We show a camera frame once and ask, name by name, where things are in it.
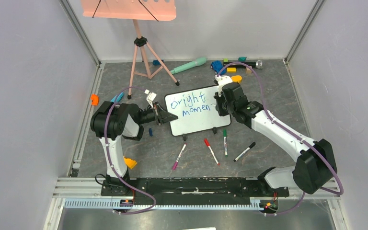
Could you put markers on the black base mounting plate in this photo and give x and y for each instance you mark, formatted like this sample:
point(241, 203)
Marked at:
point(191, 191)

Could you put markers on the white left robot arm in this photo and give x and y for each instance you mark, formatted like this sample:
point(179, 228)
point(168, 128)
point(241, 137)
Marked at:
point(113, 121)

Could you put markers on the black framed whiteboard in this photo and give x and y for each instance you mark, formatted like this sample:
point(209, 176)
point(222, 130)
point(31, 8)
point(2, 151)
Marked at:
point(196, 111)

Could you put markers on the yellow oval block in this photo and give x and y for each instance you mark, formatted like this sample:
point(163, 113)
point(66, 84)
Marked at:
point(236, 78)

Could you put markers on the orange stair block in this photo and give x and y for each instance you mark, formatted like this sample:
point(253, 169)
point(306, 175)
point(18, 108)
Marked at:
point(130, 163)

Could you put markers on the dark blue block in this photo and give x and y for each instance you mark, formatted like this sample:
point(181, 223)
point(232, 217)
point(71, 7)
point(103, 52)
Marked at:
point(157, 63)

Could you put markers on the beige wooden cube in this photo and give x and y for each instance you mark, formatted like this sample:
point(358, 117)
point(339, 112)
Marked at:
point(248, 70)

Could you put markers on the small orange block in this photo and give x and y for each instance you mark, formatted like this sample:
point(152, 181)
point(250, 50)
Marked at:
point(94, 99)

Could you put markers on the mint green toy microphone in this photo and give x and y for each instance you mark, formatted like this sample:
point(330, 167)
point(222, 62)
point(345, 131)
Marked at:
point(197, 62)

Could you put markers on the green whiteboard marker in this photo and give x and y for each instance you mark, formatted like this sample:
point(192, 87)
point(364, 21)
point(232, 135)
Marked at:
point(225, 143)

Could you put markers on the black whiteboard marker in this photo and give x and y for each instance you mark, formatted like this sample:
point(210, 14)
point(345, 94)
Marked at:
point(245, 151)

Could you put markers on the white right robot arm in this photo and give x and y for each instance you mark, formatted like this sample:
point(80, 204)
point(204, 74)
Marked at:
point(314, 160)

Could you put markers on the purple whiteboard marker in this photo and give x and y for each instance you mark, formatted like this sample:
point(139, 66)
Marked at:
point(178, 157)

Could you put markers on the blue toy car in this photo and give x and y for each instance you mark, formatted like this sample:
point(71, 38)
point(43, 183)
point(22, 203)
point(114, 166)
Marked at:
point(216, 66)

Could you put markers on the yellow rectangular block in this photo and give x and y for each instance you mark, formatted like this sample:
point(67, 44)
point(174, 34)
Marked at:
point(231, 70)

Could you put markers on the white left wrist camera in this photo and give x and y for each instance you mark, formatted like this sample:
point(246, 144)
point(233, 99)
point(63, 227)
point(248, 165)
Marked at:
point(150, 97)

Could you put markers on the blue toy microphone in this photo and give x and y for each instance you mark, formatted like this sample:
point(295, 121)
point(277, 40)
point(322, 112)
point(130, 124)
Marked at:
point(117, 98)

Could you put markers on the pink music stand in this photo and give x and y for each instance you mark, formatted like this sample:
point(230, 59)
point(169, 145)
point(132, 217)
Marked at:
point(135, 10)

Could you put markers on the red whiteboard marker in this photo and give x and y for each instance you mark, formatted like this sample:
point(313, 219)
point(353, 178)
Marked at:
point(211, 151)

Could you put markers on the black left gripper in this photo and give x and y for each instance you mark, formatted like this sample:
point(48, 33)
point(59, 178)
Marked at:
point(163, 117)

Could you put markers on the teal block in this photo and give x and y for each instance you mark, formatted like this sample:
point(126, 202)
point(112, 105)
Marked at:
point(242, 59)

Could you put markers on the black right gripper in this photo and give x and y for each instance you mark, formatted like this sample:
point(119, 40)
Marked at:
point(220, 98)

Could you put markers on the black silver microphone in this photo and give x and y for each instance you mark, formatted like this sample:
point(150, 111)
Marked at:
point(242, 64)

